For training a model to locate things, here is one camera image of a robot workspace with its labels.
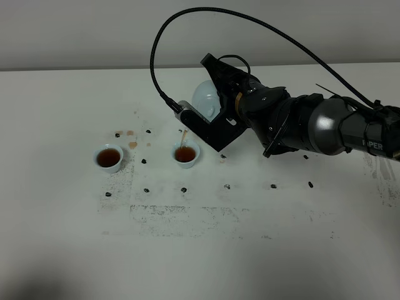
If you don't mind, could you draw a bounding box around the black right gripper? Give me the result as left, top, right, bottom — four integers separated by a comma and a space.
201, 54, 266, 134

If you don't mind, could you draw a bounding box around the light blue porcelain teapot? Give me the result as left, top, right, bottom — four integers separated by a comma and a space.
181, 79, 224, 148

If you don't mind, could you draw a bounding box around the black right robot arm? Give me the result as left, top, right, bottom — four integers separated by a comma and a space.
201, 54, 399, 160

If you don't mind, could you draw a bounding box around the right light blue teacup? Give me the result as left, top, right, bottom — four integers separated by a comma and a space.
171, 140, 201, 169

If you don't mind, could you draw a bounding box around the light blue teacup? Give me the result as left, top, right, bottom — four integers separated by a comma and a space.
171, 140, 201, 169
93, 144, 124, 174

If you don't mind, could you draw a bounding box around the left light blue teacup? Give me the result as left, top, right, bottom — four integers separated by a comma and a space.
93, 144, 124, 174

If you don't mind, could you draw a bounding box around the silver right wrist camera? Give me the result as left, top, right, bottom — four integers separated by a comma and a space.
174, 100, 248, 152

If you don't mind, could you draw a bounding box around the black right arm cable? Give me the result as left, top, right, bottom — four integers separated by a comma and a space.
150, 8, 400, 116

